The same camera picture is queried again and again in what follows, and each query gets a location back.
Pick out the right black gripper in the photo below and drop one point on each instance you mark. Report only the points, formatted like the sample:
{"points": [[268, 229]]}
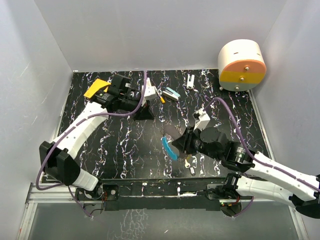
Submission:
{"points": [[184, 143]]}

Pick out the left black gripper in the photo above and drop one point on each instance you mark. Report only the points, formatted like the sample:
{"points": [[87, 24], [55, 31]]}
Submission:
{"points": [[145, 113]]}

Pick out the blue organizer handle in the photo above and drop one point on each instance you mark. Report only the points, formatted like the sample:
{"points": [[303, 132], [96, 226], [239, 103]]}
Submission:
{"points": [[168, 149]]}

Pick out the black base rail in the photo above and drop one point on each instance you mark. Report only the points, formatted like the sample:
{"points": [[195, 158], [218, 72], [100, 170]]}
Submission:
{"points": [[159, 193]]}

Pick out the teal white stapler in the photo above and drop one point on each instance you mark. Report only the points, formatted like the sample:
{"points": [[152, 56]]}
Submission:
{"points": [[170, 93]]}

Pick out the metal key organizer with rings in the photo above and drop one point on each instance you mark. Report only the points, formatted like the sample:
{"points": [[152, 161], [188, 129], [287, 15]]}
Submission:
{"points": [[173, 133]]}

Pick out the yellow notepad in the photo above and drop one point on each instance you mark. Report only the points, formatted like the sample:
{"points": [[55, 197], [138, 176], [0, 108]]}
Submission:
{"points": [[97, 85]]}

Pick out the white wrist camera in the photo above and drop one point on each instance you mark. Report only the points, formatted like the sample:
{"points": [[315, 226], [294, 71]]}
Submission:
{"points": [[150, 91], [201, 119]]}

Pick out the white tagged key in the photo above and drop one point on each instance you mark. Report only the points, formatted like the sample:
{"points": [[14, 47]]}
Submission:
{"points": [[189, 166]]}

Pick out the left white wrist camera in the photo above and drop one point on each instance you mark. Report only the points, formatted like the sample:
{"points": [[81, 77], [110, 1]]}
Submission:
{"points": [[150, 91]]}

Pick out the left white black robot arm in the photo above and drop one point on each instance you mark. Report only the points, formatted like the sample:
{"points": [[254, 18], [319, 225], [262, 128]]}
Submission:
{"points": [[116, 98]]}

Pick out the white plastic clip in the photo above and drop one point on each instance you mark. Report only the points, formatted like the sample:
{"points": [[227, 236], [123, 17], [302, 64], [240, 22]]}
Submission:
{"points": [[190, 82]]}

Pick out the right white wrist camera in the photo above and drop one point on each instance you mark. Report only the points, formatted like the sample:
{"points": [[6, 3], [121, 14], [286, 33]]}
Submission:
{"points": [[201, 119]]}

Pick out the white orange yellow drum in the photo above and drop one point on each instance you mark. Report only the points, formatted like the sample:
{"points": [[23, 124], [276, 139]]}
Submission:
{"points": [[241, 66]]}

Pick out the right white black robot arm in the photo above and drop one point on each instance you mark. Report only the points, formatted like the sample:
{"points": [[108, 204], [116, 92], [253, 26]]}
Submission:
{"points": [[252, 173]]}

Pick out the white orange pen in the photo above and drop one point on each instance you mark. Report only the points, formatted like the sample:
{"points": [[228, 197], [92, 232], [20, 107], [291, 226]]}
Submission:
{"points": [[162, 100]]}

